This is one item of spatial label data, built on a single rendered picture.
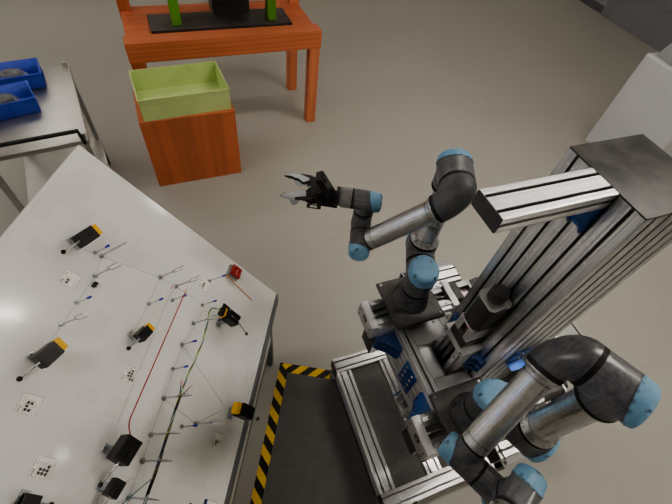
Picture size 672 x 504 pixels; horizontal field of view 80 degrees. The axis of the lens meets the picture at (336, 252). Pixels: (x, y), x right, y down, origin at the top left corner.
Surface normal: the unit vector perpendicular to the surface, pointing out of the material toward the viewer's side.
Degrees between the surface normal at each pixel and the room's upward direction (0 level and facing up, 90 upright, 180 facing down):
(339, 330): 0
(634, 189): 0
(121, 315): 49
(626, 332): 0
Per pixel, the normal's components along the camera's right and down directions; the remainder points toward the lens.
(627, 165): 0.11, -0.61
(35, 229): 0.81, -0.28
